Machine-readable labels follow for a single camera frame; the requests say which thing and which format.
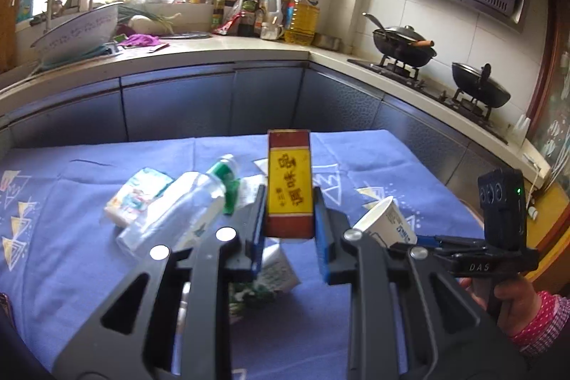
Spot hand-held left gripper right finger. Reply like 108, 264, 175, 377
312, 185, 535, 380

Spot person's right hand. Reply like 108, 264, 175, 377
458, 273, 543, 338

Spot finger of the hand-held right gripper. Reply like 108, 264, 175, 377
419, 234, 488, 251
389, 243, 455, 262

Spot blue printed tablecloth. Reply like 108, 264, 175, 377
0, 130, 491, 380

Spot grey kitchen cabinet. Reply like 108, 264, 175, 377
0, 58, 535, 196

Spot white radish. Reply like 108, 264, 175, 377
128, 16, 155, 34

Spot white plastic jug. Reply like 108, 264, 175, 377
259, 0, 286, 41

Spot purple cloth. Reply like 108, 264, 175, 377
116, 33, 162, 50

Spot person's right forearm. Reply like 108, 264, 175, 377
511, 290, 570, 359

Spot gas stove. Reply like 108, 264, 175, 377
347, 56, 509, 146

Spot small steel container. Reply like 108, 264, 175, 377
314, 33, 343, 51

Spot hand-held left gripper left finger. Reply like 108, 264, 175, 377
52, 183, 268, 380

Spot white paper wrapper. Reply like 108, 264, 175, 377
238, 157, 270, 209

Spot white paper cup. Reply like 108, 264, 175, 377
353, 196, 418, 248

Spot green and white carton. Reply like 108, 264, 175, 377
229, 244, 302, 314

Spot white enamel basin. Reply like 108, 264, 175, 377
30, 2, 121, 68

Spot black lidded pan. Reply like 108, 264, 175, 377
451, 62, 512, 108

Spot row of condiment bottles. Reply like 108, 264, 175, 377
185, 0, 268, 38

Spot black wok with ladle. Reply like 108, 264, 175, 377
363, 12, 437, 68

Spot green scallions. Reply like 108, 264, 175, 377
118, 4, 183, 30

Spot wooden door with glass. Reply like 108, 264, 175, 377
524, 0, 570, 301

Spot yellow cooking oil bottle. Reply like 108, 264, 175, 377
284, 0, 320, 47

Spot yellow and red box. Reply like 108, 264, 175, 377
266, 129, 315, 240

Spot clear plastic bottle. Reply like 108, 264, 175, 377
116, 154, 243, 260

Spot white and green printed packet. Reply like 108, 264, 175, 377
104, 167, 175, 228

